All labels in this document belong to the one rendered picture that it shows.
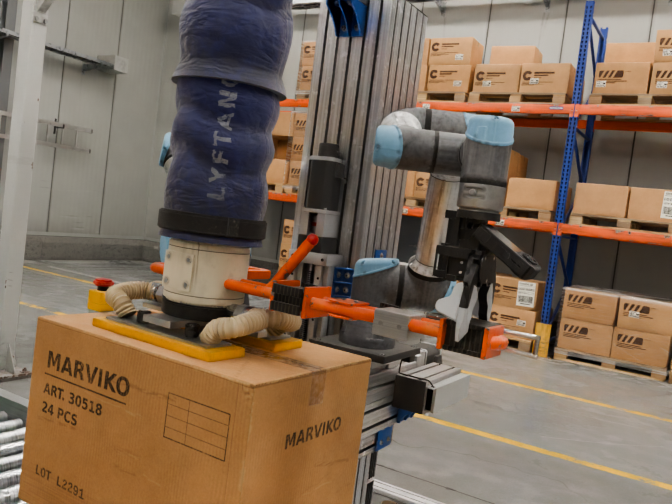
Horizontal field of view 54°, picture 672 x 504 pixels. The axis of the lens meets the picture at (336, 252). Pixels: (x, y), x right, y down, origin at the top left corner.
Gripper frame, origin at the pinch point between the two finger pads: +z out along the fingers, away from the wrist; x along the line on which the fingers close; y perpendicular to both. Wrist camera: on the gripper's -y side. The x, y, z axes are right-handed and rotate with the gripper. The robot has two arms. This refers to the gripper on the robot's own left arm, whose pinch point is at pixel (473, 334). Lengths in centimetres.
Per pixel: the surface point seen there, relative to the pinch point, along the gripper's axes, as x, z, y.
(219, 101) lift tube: 9, -35, 54
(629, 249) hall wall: -837, -12, 114
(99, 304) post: -46, 26, 153
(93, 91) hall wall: -651, -168, 1003
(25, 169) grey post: -156, -16, 383
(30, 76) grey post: -153, -78, 384
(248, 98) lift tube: 4, -37, 51
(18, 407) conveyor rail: -28, 64, 167
